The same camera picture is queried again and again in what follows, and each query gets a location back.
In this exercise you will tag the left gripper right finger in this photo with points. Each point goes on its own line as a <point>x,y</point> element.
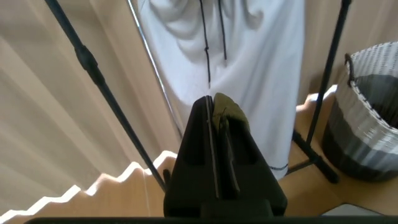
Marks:
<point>255,186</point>

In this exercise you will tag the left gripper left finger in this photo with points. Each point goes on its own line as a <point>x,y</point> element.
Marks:
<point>192,180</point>

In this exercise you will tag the green printed shirt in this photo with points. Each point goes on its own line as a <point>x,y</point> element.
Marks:
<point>230,109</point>

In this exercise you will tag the pale grey shorts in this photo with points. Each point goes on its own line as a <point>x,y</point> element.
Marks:
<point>255,77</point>

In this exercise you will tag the white laundry basket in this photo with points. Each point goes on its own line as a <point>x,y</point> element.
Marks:
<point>360,124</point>

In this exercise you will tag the black clothes rack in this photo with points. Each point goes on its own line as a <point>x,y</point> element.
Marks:
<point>93,67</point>

